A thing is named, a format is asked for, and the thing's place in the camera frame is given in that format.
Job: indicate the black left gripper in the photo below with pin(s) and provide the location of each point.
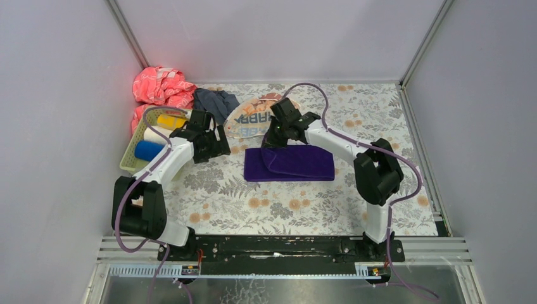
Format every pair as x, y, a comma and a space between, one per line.
216, 147

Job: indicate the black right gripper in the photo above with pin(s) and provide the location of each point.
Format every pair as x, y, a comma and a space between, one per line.
276, 133

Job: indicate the purple towel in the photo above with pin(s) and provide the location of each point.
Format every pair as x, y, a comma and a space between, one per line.
294, 163

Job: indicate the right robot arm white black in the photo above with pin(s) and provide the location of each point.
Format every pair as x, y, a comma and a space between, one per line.
377, 171

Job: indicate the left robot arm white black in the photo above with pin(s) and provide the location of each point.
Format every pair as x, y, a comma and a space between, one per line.
139, 207

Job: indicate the beige lettered towel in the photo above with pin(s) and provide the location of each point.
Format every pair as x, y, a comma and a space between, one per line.
252, 117

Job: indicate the dark grey cloth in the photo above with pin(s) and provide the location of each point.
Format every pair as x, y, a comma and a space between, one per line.
219, 103

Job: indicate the yellow rolled towel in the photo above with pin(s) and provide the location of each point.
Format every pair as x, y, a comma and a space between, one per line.
170, 122

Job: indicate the floral table cloth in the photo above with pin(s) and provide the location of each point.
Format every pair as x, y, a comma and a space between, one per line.
214, 197

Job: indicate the white rolled towel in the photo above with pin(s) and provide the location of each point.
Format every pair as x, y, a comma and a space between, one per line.
151, 135

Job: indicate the blue rolled towel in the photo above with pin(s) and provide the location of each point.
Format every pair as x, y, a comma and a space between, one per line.
147, 151

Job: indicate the pink patterned cloth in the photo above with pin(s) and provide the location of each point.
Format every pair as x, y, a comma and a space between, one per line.
160, 86

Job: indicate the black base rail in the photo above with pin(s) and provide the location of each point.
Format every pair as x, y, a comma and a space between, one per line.
238, 255

